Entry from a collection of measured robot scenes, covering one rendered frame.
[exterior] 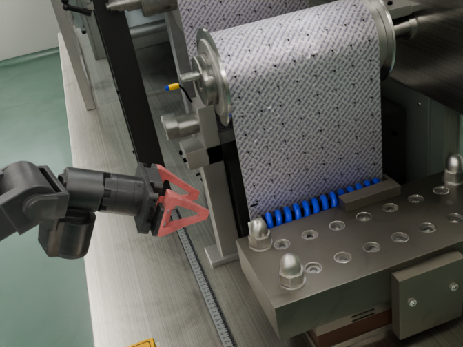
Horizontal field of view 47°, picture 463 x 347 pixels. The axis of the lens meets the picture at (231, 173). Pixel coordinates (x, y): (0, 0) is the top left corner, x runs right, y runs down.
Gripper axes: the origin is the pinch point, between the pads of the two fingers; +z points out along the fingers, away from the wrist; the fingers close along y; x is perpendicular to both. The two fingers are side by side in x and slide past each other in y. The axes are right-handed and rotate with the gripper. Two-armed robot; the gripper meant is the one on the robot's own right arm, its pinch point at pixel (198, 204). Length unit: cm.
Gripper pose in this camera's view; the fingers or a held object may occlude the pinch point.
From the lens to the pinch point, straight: 80.5
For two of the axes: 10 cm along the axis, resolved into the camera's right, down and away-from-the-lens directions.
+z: 9.1, 1.4, 3.9
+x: 2.9, -8.8, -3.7
